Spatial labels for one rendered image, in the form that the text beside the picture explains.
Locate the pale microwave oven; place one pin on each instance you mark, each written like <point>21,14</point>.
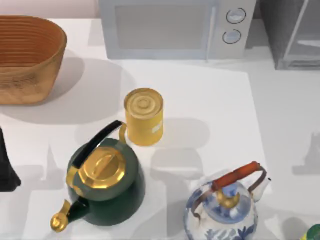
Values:
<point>160,30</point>

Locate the brown woven basket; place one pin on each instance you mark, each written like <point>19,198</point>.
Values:
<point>30,62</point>

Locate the microwave knob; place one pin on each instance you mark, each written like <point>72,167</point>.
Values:
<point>235,14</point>
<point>231,36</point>

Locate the blue and white kettle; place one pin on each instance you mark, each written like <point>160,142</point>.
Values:
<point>222,212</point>

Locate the grey cabinet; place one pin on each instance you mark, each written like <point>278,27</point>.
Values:
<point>290,30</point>

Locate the green and gold kettle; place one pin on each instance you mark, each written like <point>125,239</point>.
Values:
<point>110,185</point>

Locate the yellow can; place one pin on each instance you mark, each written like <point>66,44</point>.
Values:
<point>145,117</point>

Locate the green and yellow object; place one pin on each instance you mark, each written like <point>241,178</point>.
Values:
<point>313,232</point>

